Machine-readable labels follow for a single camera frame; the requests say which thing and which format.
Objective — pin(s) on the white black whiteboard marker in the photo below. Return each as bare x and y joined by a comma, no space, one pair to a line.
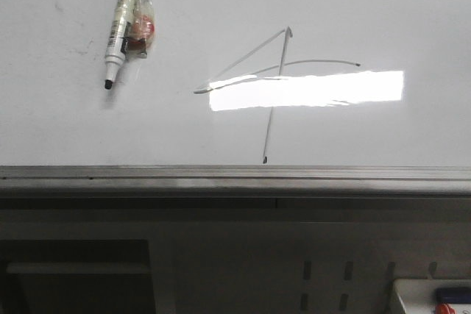
131,35

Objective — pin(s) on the red capped marker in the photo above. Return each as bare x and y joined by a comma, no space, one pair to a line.
444,308

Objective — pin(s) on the blue capped marker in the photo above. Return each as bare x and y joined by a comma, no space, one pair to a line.
457,295

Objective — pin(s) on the white whiteboard with aluminium frame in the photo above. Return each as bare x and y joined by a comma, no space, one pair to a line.
242,94

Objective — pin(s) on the white plastic marker tray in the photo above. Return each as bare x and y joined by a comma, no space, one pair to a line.
430,297

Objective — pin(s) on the grey perforated pen tray shelf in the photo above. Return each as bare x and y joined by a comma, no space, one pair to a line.
305,261

